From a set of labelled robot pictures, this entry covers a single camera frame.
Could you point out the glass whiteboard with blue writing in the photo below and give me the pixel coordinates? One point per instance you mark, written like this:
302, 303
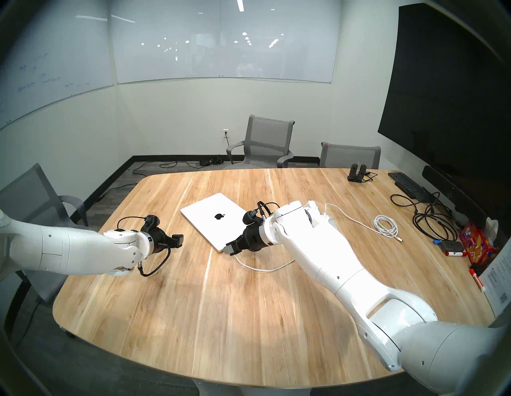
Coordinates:
52, 52

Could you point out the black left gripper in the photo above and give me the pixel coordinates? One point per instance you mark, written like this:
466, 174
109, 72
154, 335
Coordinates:
161, 242

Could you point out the large clean glass whiteboard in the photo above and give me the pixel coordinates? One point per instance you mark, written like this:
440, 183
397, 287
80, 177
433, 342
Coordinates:
223, 40

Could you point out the grey whiteboard eraser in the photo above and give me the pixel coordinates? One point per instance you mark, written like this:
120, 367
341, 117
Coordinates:
453, 246

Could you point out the white table pedestal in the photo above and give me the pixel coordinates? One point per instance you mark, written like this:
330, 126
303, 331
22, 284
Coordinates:
239, 391

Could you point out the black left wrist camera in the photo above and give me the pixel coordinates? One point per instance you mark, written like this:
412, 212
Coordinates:
151, 223

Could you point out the silver MacBook laptop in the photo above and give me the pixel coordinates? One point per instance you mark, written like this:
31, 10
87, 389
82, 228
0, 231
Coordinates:
215, 223

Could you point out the black controller charging dock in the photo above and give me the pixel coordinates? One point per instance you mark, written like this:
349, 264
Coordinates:
356, 173

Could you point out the black video bar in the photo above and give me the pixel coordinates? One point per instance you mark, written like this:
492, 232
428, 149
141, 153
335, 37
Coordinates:
455, 195

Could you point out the grey mesh chair without armrests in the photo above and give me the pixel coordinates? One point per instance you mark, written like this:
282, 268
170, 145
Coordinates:
351, 157

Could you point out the large white power adapter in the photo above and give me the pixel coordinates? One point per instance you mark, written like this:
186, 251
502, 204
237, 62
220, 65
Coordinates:
313, 209

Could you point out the large black TV screen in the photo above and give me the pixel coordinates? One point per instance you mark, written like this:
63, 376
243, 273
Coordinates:
447, 99

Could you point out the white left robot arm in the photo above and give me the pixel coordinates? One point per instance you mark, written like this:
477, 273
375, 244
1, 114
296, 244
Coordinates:
60, 251

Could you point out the grey mesh chair with armrests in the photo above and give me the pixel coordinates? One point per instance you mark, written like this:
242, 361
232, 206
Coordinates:
267, 135

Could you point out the red white marker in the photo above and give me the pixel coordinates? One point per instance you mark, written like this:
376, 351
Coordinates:
477, 279
455, 254

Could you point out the colourful tissue box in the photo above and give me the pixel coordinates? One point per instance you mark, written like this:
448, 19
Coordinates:
477, 244

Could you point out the white printed paper sheet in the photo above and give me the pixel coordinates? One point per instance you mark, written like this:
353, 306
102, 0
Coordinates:
500, 275

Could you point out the dark grey office chair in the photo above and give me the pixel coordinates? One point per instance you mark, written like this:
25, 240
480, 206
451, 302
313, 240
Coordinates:
28, 195

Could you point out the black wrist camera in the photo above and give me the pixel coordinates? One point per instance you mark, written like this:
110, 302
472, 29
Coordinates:
251, 218
151, 223

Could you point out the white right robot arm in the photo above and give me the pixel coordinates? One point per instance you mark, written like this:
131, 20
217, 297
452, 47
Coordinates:
351, 271

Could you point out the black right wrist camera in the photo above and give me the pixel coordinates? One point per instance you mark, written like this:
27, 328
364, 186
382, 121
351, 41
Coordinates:
251, 218

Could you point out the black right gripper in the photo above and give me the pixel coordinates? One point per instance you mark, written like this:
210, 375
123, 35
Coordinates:
255, 238

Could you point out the small white power adapter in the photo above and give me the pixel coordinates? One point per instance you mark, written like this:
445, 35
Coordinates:
324, 219

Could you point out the black keyboard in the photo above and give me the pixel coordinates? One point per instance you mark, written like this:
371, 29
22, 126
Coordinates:
407, 185

